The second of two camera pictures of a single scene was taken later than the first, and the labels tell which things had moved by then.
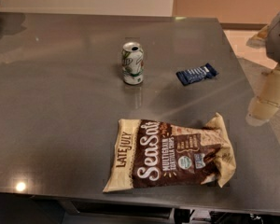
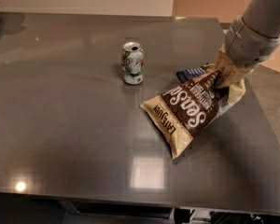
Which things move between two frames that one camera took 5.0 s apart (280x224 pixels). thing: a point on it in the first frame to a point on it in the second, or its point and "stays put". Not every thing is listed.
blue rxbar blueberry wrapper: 196,74 stays put
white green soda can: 133,61 stays put
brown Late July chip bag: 155,154 to 182,112
